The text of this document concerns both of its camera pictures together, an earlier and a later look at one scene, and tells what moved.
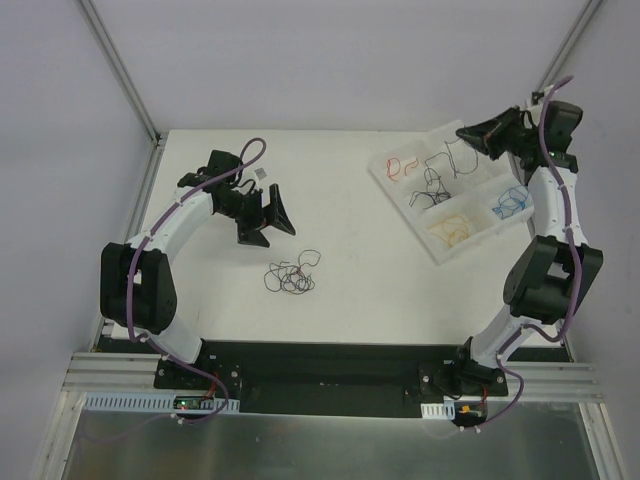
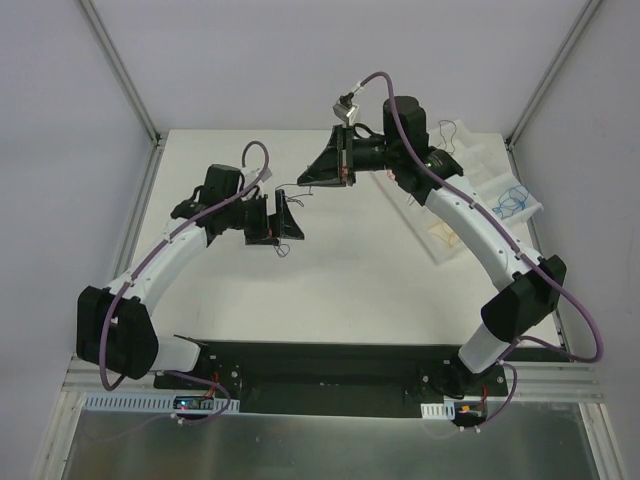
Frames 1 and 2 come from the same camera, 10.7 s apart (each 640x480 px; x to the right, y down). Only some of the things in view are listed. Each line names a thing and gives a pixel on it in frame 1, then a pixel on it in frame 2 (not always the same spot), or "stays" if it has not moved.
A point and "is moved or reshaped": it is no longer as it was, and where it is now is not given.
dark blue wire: (511, 202) stays
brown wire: (450, 157) is moved or reshaped
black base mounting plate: (331, 379) stays
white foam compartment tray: (453, 197) stays
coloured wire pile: (292, 278) -> (288, 198)
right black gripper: (506, 136) -> (345, 155)
